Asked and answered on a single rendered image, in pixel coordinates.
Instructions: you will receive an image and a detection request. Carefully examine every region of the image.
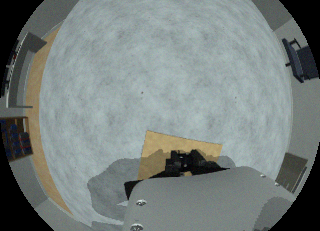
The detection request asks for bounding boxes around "tan square mat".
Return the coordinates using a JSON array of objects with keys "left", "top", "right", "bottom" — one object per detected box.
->
[{"left": 137, "top": 130, "right": 223, "bottom": 180}]

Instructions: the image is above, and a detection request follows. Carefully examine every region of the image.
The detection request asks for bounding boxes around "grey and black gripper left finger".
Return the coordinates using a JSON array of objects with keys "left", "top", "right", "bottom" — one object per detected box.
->
[{"left": 124, "top": 150, "right": 181, "bottom": 200}]

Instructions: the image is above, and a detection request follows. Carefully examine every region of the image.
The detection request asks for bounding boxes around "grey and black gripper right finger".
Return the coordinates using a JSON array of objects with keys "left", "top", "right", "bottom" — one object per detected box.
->
[{"left": 190, "top": 149, "right": 230, "bottom": 175}]

